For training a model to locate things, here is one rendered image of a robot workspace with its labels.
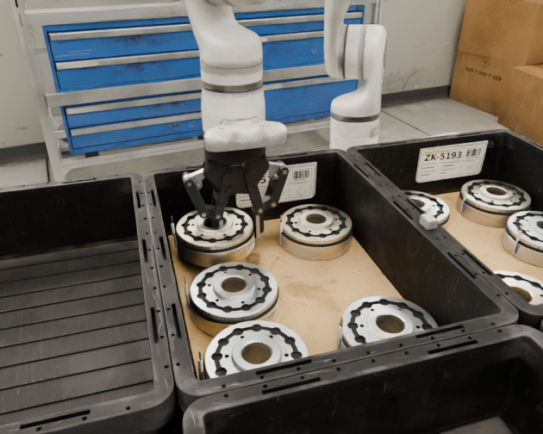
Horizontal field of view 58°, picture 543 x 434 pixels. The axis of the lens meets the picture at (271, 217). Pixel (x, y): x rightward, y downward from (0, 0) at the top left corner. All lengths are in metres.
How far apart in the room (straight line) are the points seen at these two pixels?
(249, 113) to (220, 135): 0.05
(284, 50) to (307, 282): 2.01
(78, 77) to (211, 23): 1.80
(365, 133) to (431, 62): 3.36
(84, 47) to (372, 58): 1.62
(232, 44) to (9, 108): 2.77
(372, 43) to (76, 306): 0.61
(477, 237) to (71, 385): 0.57
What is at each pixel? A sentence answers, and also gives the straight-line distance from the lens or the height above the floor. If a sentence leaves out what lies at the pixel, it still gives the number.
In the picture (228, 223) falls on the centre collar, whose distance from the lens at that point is 0.64.
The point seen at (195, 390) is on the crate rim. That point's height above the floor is 0.93.
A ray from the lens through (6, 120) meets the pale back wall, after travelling 3.28.
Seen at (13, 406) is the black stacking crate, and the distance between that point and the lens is 0.56.
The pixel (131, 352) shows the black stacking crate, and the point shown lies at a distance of 0.56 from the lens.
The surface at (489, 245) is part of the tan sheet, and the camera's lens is 0.76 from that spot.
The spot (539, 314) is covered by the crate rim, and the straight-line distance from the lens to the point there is 0.49.
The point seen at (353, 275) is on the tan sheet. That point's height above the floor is 0.83.
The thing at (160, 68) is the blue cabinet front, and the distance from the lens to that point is 2.38.
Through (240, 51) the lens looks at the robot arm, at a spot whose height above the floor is 1.11.
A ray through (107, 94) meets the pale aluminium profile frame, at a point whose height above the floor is 0.59.
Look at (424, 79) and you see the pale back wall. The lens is 4.27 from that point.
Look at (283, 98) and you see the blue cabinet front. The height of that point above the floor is 0.46.
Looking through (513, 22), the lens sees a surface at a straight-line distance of 3.99.
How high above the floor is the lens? 1.22
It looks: 31 degrees down
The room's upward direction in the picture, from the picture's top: straight up
